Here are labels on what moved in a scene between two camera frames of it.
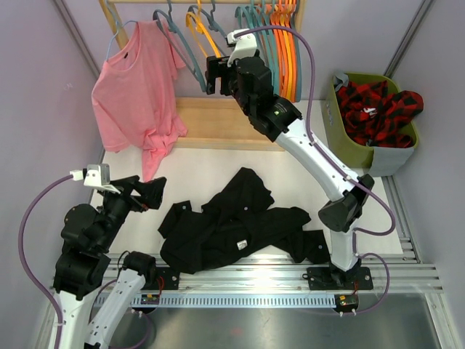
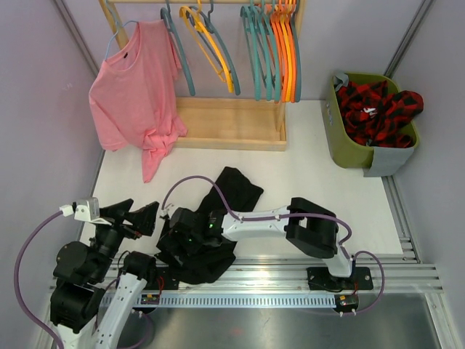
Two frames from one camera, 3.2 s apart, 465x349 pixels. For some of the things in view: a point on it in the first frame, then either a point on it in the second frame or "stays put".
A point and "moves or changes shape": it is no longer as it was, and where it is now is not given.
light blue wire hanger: [117, 25] stays put
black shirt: [239, 219] moves or changes shape
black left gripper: [153, 191] → [144, 217]
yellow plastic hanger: [288, 57] stays put
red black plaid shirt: [373, 116] stays put
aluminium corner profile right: [416, 22] stays put
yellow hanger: [202, 35] moves or changes shape
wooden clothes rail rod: [197, 2] stays put
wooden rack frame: [211, 123] stays put
